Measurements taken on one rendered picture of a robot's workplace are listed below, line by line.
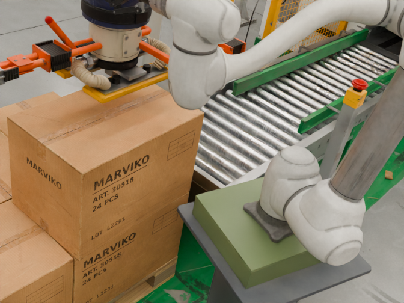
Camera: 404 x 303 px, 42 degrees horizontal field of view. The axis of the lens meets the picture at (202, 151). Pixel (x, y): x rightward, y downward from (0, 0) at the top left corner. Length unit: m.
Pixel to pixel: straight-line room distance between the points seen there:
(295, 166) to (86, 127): 0.74
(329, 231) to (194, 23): 0.69
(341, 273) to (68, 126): 1.04
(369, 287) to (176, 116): 1.47
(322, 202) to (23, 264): 1.04
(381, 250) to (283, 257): 1.55
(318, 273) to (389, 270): 1.32
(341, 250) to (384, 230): 1.84
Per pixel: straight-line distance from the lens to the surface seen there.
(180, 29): 1.15
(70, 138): 1.81
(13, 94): 3.90
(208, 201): 1.78
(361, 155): 1.42
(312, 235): 1.49
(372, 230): 3.27
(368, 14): 1.37
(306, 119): 2.78
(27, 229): 2.06
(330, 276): 1.80
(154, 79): 1.83
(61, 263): 1.94
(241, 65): 1.26
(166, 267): 2.52
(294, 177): 1.58
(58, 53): 1.65
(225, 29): 1.10
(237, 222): 1.73
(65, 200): 1.81
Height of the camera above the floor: 1.99
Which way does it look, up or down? 35 degrees down
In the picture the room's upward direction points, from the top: 11 degrees clockwise
